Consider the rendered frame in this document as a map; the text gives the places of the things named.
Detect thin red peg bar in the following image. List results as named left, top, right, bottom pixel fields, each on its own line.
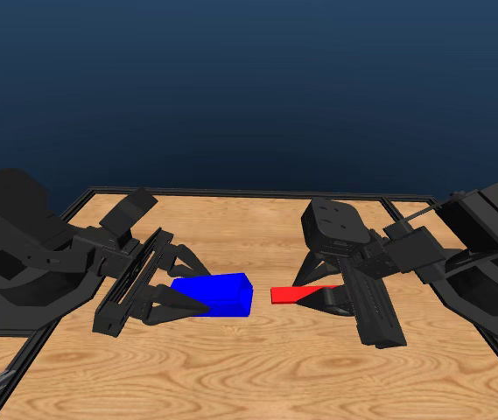
left=270, top=285, right=341, bottom=305

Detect blue hollow socket block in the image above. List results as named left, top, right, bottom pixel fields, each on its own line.
left=170, top=272, right=254, bottom=318

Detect black table frame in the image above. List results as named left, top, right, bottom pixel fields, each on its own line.
left=0, top=186, right=498, bottom=420

